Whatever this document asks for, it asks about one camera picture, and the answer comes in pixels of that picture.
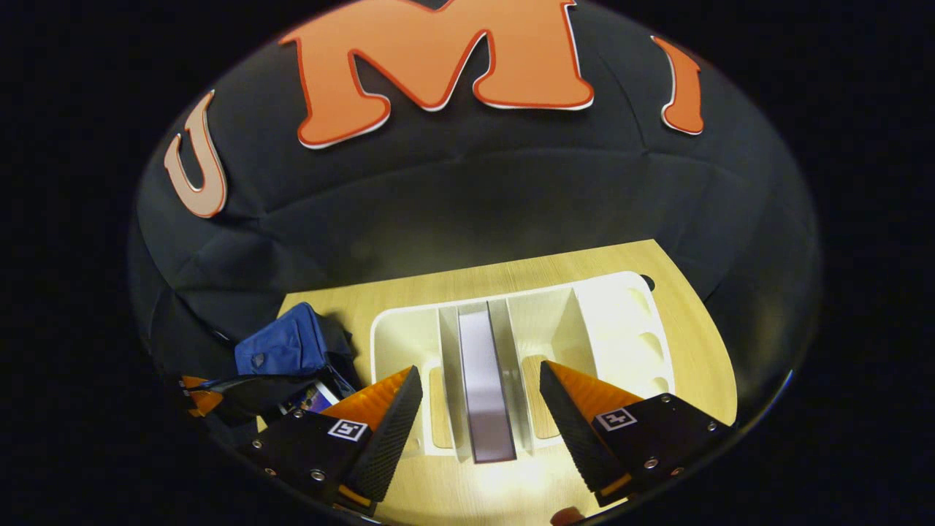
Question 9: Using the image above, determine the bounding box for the white bookshelf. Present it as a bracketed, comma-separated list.
[370, 270, 676, 465]

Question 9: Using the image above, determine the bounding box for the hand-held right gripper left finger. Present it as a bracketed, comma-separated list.
[239, 365, 425, 517]

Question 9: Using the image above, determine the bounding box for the blue schoolbag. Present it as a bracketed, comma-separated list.
[208, 302, 362, 432]

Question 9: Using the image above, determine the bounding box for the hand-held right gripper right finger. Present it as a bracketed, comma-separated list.
[539, 359, 735, 507]

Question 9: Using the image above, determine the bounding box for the white spine book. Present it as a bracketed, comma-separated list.
[457, 303, 519, 465]

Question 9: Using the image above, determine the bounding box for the blue cover book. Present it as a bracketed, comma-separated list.
[281, 380, 341, 417]

